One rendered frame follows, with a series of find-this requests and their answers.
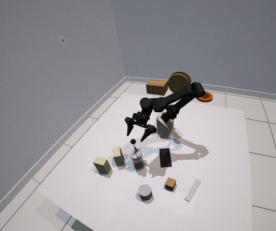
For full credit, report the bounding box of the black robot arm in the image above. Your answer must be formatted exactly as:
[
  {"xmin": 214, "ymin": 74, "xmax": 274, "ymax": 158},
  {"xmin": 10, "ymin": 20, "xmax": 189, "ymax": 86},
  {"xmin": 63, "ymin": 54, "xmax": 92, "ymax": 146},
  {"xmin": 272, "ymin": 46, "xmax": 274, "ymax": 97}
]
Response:
[{"xmin": 132, "ymin": 82, "xmax": 205, "ymax": 123}]

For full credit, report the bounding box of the light grey flat bar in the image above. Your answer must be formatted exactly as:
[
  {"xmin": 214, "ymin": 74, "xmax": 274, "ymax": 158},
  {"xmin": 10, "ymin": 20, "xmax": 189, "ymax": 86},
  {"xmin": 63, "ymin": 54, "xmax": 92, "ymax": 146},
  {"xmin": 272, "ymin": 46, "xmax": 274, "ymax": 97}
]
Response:
[{"xmin": 185, "ymin": 179, "xmax": 201, "ymax": 202}]

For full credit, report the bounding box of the brown cube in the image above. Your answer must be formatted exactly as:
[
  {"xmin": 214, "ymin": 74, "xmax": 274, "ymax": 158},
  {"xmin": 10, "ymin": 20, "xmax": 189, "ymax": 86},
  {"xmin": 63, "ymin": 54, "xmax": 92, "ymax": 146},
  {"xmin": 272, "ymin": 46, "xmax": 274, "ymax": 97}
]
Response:
[{"xmin": 165, "ymin": 178, "xmax": 176, "ymax": 191}]

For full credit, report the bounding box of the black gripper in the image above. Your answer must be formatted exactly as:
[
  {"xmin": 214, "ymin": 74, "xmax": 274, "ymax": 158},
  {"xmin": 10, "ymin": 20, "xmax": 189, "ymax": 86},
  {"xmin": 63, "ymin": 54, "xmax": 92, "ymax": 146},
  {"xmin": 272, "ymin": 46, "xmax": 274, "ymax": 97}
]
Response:
[{"xmin": 125, "ymin": 111, "xmax": 157, "ymax": 142}]

